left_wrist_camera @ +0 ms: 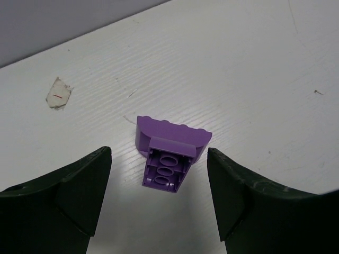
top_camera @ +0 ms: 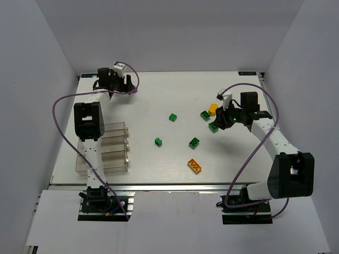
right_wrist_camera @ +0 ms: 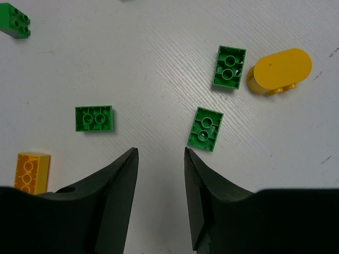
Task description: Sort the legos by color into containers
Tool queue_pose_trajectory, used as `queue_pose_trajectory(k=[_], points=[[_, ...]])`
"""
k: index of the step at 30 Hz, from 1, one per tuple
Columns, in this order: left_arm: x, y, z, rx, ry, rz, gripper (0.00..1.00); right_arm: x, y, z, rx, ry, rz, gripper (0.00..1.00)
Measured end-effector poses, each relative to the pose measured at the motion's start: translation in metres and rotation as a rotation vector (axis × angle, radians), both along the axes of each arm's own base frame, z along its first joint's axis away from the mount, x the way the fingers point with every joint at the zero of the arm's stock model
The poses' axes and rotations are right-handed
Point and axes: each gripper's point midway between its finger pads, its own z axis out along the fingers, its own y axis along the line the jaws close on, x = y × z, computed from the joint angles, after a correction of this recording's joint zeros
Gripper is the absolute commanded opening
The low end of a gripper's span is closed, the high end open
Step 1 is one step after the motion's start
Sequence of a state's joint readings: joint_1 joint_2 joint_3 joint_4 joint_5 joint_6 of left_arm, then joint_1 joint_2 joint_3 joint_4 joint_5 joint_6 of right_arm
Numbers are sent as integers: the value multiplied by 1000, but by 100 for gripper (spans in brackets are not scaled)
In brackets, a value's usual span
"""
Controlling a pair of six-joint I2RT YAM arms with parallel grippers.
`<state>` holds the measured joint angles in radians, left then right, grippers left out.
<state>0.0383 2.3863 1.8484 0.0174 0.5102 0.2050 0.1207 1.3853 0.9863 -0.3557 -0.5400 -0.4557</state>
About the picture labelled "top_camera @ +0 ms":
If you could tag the green lego brick beside yellow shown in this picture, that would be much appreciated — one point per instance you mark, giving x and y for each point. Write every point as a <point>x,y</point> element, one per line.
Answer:
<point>205,115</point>

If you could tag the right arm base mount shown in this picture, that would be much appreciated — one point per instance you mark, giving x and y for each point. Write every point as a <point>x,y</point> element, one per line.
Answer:
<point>254,214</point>

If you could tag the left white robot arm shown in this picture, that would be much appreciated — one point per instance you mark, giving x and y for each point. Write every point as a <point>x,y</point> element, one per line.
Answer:
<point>89,120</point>

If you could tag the yellow round lego piece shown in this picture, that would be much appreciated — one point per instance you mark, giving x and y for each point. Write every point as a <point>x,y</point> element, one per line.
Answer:
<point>212,109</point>

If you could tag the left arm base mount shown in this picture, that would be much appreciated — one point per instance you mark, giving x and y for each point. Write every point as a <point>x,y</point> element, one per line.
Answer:
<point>99,204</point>

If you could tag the green lego brick centre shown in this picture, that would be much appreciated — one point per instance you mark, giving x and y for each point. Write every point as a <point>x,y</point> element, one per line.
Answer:
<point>172,117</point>

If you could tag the clear container far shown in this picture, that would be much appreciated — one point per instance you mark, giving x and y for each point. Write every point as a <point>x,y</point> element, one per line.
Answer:
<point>116,132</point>

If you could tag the aluminium table front rail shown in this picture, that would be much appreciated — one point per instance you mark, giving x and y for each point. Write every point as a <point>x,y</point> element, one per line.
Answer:
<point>149,187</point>

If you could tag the orange flat lego brick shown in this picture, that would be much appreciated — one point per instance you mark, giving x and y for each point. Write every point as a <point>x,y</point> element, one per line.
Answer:
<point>196,168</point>

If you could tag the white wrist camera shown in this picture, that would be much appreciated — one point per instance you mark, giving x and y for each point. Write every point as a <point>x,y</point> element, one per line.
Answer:
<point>225,97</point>
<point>119,68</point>

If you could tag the right blue corner label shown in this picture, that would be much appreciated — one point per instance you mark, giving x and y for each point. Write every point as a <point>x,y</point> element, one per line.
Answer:
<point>247,73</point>

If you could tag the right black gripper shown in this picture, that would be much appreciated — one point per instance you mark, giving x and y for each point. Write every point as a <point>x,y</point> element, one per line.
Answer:
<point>222,119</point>

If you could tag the small green lego piece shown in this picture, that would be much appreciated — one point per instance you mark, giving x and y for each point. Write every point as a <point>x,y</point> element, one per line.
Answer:
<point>158,142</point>

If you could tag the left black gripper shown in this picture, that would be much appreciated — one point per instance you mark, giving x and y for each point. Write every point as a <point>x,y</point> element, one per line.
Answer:
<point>123,83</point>

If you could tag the blue corner label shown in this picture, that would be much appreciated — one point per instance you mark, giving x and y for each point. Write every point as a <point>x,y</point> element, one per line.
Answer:
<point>247,73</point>
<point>91,75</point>

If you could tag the green lego brick right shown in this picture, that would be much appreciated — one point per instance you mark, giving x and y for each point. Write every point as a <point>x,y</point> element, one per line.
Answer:
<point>212,127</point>

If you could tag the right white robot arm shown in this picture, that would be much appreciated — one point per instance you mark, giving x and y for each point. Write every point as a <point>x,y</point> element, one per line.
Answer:
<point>292,171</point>

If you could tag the green lego brick lower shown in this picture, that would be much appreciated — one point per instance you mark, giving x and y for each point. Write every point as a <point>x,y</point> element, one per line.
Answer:
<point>194,143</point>

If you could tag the left blue corner label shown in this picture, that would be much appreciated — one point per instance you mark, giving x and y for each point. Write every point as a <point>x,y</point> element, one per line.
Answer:
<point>91,75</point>

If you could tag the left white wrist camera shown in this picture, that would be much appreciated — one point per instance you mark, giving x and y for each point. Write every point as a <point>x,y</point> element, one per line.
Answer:
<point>119,68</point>

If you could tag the clear container near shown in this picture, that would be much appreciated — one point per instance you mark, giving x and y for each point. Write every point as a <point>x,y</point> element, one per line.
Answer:
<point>112,162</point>

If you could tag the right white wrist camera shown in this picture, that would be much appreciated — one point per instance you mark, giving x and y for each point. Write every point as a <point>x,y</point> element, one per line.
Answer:
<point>225,97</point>

